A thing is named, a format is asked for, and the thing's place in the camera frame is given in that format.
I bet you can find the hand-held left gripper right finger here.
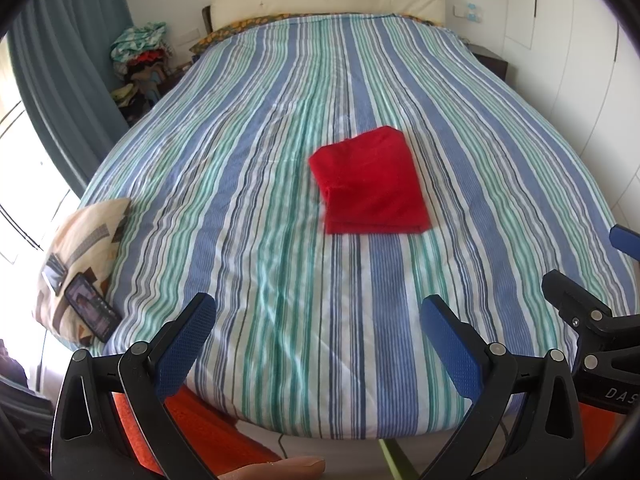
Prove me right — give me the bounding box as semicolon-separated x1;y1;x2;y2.
419;294;587;480

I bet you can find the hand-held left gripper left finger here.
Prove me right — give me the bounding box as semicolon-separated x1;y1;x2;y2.
50;292;217;480

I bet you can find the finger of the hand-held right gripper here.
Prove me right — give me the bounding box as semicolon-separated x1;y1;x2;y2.
609;224;640;263
541;269;640;357

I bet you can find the red sweater with white animal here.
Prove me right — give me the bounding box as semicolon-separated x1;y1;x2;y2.
308;126;433;236

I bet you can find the pile of mixed clothes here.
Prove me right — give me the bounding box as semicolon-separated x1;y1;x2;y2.
111;50;173;121

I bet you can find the person's left hand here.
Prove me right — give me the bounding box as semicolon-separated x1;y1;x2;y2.
220;455;327;480

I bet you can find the orange textured rug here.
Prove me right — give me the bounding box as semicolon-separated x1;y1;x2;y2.
112;385;628;480

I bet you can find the black smartphone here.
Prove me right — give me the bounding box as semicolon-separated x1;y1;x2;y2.
64;272;122;343

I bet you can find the small grey device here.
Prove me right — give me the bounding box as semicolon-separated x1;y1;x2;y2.
41;255;68;296

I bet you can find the beige patterned cushion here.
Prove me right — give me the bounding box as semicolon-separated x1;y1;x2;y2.
31;197;133;346

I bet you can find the white wardrobe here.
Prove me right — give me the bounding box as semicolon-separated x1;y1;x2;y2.
500;0;640;231

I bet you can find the striped bed cover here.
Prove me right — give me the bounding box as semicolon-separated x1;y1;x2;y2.
37;12;640;443

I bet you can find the dark bedside table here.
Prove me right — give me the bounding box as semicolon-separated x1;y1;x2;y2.
150;62;193;106
467;42;510;83

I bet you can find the window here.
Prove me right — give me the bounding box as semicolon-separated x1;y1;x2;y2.
0;35;81;271

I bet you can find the blue curtain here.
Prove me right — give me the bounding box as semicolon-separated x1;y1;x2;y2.
7;0;136;196

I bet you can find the yellow floral pillow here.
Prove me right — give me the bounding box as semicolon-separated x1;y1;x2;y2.
189;12;441;56

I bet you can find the teal patterned cloth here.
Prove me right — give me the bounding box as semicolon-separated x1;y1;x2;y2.
110;21;168;61

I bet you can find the green strap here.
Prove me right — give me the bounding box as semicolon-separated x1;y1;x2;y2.
377;439;418;480

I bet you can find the white wall switch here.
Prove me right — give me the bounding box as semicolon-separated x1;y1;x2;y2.
452;2;486;23

